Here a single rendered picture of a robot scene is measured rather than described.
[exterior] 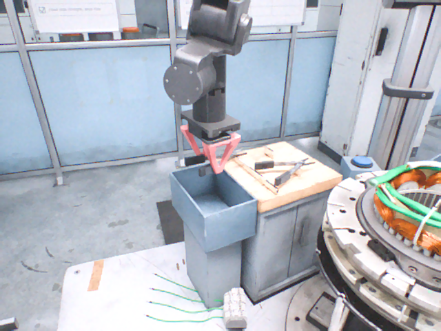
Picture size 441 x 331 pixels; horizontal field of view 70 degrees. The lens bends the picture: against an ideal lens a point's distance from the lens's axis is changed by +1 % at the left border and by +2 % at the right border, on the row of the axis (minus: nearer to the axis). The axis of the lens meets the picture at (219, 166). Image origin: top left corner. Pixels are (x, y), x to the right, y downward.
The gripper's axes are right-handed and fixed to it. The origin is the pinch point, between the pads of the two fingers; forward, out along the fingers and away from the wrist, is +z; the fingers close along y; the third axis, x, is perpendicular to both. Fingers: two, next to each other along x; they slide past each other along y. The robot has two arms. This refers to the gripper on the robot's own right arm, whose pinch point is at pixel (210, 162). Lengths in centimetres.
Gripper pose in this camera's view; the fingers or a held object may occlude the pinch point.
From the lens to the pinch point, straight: 59.0
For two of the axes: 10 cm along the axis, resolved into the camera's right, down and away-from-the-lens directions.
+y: 5.6, 4.2, -7.2
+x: 8.3, -2.8, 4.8
